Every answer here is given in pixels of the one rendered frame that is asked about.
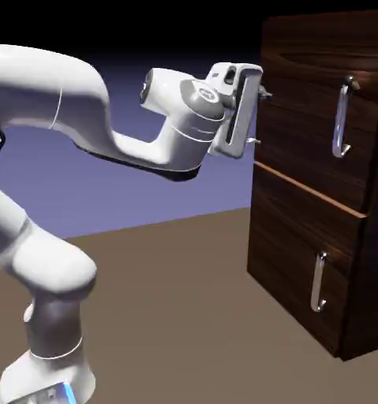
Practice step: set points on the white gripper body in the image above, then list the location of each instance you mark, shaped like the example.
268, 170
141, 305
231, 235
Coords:
246, 110

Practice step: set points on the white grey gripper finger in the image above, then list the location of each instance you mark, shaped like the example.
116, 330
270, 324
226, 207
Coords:
265, 92
253, 140

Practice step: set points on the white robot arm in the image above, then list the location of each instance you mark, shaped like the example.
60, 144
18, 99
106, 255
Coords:
81, 94

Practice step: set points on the dark wood cabinet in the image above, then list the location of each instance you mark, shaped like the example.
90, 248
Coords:
321, 186

